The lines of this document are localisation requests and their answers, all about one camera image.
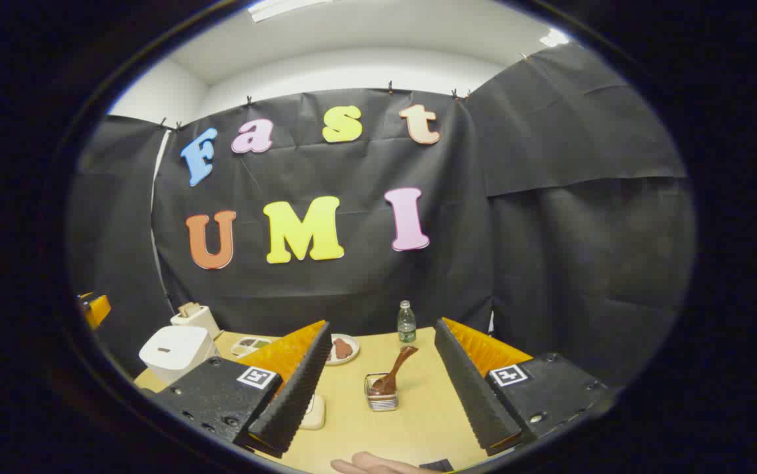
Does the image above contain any wire chopstick holder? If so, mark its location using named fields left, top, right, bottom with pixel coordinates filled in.
left=364, top=373, right=399, bottom=413

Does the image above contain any white toaster with bread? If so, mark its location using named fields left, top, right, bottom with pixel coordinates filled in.
left=170, top=302, right=222, bottom=340

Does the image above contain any long ceiling light panel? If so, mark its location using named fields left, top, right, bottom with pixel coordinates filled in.
left=249, top=0, right=333, bottom=22

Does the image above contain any black backdrop cloth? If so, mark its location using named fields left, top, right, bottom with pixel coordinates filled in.
left=66, top=43, right=698, bottom=389

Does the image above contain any clear box of rice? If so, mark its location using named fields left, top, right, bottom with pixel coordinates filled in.
left=300, top=394, right=326, bottom=431

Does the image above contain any white divided seasoning dish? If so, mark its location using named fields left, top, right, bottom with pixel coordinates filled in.
left=230, top=336, right=274, bottom=359

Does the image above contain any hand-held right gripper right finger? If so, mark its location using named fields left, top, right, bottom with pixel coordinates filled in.
left=434, top=317, right=616, bottom=456

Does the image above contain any brown wooden spoon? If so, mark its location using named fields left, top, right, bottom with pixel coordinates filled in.
left=371, top=346, right=419, bottom=396

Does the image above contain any white round plate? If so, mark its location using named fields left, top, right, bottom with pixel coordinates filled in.
left=326, top=333, right=361, bottom=366

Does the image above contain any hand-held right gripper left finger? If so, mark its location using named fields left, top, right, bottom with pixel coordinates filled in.
left=151, top=320, right=332, bottom=460

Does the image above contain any white rice cooker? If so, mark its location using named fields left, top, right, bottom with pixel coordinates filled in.
left=138, top=325, right=218, bottom=386

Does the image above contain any green water bottle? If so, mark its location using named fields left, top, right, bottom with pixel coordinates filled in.
left=397, top=300, right=417, bottom=344

